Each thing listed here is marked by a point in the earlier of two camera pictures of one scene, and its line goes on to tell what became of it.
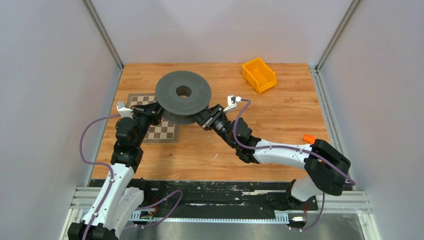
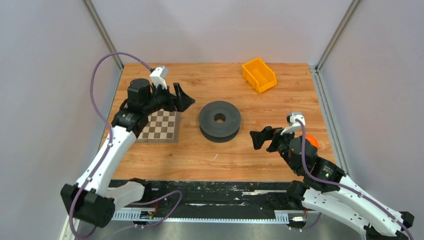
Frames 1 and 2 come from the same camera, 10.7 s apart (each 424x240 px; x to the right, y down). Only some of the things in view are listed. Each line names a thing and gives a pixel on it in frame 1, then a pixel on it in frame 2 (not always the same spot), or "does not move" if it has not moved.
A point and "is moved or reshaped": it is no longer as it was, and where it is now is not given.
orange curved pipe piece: [309, 138] does not move
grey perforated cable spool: [180, 94] is moved or reshaped
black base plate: [217, 196] does not move
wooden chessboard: [165, 132] does not move
